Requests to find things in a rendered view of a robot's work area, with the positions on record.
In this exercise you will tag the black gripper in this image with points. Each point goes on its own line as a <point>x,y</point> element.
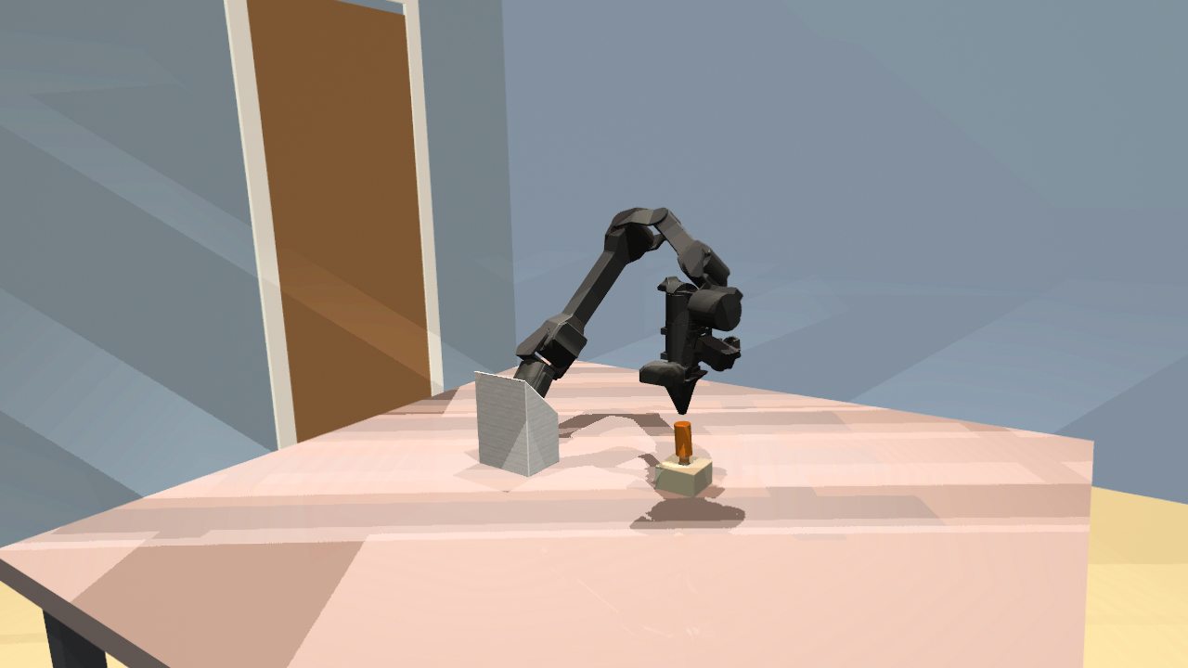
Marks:
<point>679,374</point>

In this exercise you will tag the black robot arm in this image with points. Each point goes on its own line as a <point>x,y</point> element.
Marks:
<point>713,305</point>

